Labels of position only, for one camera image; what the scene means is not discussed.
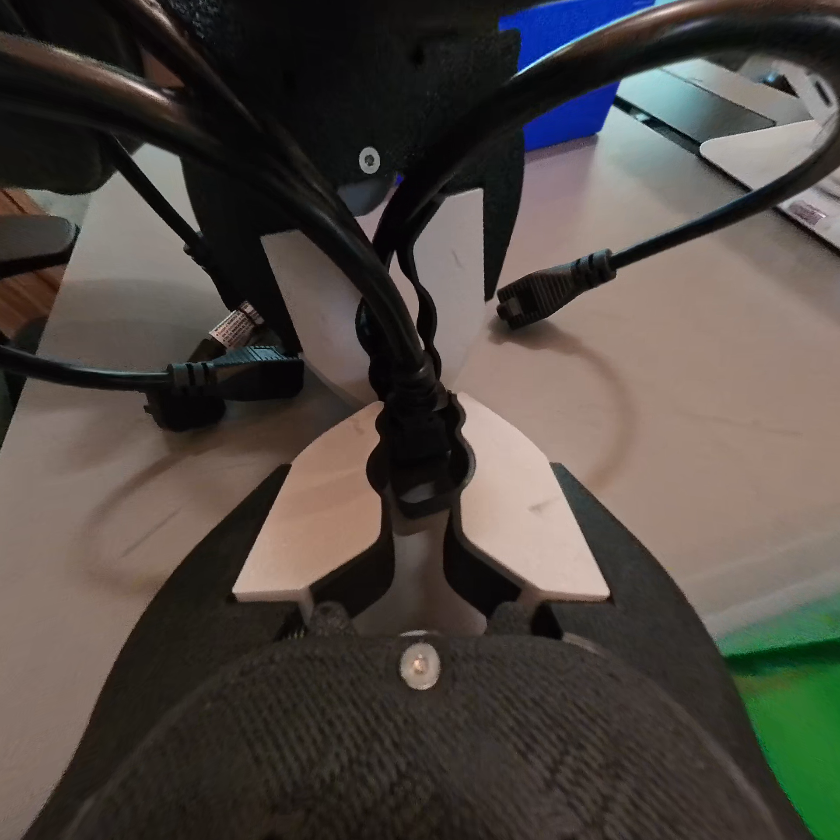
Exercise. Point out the black chair armrest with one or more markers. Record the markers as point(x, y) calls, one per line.
point(33, 237)

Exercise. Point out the green mat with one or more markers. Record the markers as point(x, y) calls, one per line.
point(787, 722)

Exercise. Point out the blue plastic bin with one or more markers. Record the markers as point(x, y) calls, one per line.
point(564, 111)

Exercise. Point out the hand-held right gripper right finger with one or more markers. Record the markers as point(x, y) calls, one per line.
point(525, 525)

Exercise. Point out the grey laptop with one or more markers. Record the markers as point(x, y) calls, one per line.
point(754, 151)

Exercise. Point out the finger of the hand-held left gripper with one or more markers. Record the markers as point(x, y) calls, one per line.
point(315, 302)
point(453, 262)

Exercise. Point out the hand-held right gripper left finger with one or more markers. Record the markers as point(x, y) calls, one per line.
point(308, 525)

